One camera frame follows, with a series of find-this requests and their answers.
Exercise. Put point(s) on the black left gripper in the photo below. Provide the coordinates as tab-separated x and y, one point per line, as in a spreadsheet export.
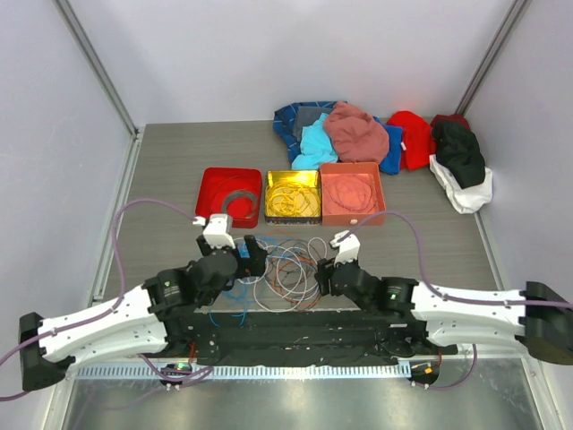
252	265

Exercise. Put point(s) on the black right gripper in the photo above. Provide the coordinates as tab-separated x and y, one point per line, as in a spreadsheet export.
325	269

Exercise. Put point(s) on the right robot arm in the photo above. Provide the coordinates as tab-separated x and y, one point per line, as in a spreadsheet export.
536	317

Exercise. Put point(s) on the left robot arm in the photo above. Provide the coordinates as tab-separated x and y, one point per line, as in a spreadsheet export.
147	319

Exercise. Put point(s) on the grey tape roll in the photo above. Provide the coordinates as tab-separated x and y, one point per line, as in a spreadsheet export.
240	204

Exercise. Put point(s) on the red plastic box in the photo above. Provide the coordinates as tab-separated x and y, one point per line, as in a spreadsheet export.
218	182

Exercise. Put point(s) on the gold metal tin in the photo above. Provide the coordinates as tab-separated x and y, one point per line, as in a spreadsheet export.
293	197

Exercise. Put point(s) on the salmon pink box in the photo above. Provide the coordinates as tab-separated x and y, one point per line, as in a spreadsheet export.
350	193

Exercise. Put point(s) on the royal blue cloth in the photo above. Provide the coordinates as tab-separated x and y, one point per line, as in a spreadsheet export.
391	164

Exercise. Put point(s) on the cyan cloth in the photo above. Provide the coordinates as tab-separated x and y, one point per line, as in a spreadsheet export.
315	147

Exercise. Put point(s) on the dusty pink cloth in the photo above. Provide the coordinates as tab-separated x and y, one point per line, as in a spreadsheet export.
355	135

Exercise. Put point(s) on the grey cloth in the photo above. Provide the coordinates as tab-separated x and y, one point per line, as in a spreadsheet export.
306	116

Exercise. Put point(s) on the black cloth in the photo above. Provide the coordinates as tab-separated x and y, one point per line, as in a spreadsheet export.
458	150

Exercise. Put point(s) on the dark red cloth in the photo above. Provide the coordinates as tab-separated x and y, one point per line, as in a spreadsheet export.
454	118

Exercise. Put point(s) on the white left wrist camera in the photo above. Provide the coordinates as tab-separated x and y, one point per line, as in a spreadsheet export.
216	230

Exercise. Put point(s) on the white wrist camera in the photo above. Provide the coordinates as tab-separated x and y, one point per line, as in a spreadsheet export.
216	230
347	245

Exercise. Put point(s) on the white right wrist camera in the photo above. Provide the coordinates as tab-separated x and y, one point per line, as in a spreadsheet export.
347	245

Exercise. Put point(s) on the white slotted cable duct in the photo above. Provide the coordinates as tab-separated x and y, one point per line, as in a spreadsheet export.
141	371

